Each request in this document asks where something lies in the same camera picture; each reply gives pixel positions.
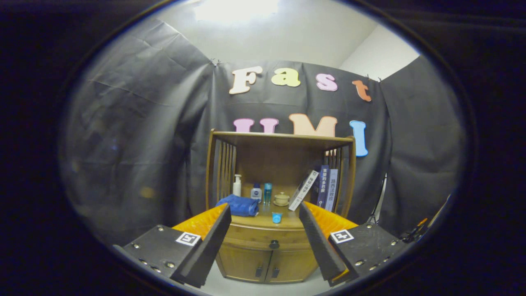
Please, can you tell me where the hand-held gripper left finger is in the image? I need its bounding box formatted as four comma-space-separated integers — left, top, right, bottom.
113, 203, 232, 288

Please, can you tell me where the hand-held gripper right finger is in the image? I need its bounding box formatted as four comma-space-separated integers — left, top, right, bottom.
298, 201, 405, 287

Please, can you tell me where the wooden drawer with black knob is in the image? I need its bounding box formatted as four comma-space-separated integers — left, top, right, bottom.
222, 222, 319, 250

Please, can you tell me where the wooden countertop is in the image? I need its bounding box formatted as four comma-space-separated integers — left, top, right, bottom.
230, 197, 329, 230

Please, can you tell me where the wooden cabinet door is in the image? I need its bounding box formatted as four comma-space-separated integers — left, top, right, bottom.
265, 246, 319, 284
216, 243, 272, 283

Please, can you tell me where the wooden cabinet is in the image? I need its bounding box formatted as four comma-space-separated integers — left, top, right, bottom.
205, 129, 357, 284

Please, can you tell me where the blue folded towel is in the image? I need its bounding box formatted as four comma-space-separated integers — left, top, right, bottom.
216, 194, 260, 217

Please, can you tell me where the white book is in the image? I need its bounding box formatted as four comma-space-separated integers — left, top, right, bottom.
288, 170, 319, 212

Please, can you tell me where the pale lilac book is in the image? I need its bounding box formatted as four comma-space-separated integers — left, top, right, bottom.
325, 169, 339, 212

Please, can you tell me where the dark blue book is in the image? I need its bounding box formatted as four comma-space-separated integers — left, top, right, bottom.
316, 165, 330, 208

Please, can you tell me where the black tripod stand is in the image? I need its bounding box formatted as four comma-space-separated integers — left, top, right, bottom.
368, 173, 388, 224

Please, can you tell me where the black and orange clamp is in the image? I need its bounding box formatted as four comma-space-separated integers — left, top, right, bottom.
401, 217, 430, 243

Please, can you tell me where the black backdrop cloth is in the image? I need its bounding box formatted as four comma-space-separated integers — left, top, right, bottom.
60, 18, 469, 247

